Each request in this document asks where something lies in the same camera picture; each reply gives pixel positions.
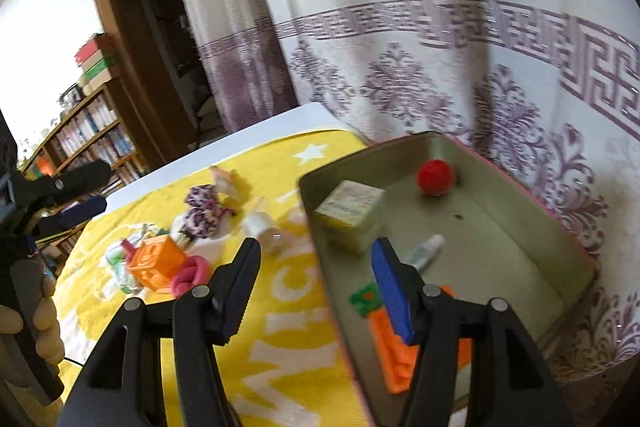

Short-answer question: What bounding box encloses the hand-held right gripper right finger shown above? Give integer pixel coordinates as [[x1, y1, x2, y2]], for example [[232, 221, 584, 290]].
[[371, 237, 576, 427]]

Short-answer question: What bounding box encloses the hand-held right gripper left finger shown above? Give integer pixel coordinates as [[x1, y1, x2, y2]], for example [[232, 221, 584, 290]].
[[56, 237, 262, 427]]

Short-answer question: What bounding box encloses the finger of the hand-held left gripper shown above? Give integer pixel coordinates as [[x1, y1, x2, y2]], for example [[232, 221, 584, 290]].
[[37, 195, 108, 239], [37, 159, 112, 208]]

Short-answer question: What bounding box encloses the orange toy cube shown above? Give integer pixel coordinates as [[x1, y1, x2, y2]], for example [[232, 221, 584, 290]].
[[126, 234, 190, 294]]

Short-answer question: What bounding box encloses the pink tin container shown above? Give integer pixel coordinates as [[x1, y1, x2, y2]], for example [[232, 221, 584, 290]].
[[298, 131, 601, 427]]

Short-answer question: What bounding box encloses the person's left hand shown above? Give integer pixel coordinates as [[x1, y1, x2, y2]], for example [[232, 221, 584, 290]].
[[30, 278, 66, 365]]

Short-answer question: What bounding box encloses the green plastic toy piece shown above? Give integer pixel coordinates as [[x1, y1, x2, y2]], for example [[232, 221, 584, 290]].
[[348, 283, 386, 319]]

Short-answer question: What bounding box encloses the yellow towel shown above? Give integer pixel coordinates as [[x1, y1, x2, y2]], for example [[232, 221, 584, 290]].
[[52, 129, 371, 427]]

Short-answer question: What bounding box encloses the small white tube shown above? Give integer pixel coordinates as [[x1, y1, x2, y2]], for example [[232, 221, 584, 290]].
[[400, 234, 446, 267]]

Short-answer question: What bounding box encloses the wooden bookshelf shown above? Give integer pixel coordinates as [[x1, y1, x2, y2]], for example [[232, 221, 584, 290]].
[[20, 77, 151, 258]]

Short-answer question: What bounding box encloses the clear plastic packet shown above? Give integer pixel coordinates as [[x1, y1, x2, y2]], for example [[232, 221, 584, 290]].
[[104, 227, 151, 295]]

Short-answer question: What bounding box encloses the flat orange plastic toy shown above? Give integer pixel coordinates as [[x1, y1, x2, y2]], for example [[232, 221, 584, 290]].
[[367, 285, 473, 395]]

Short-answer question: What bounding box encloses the pale yellow paper box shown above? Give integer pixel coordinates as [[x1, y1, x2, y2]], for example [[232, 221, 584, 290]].
[[313, 180, 387, 255]]

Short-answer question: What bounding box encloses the beige box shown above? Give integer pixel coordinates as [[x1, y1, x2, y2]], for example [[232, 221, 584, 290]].
[[82, 74, 123, 95]]

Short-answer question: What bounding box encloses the green box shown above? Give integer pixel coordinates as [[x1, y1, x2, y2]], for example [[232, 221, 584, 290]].
[[80, 54, 121, 82]]

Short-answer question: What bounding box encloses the small pink white packet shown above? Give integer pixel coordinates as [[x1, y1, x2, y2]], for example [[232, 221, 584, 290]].
[[209, 166, 241, 200]]

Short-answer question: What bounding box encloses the red ball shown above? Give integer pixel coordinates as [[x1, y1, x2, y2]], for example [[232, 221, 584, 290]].
[[416, 159, 457, 196]]

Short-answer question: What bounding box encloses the purple sheer curtain panel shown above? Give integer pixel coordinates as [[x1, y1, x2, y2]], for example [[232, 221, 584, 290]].
[[167, 0, 301, 132]]

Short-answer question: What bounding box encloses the white purple patterned curtain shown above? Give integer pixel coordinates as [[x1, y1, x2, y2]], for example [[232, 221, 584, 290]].
[[235, 0, 640, 383]]

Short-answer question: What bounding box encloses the pink knotted ring toy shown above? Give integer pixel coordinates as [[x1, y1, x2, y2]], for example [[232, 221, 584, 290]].
[[170, 254, 211, 299]]

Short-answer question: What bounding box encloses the wooden door frame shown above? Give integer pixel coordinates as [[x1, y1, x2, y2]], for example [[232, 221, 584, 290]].
[[87, 0, 221, 168]]

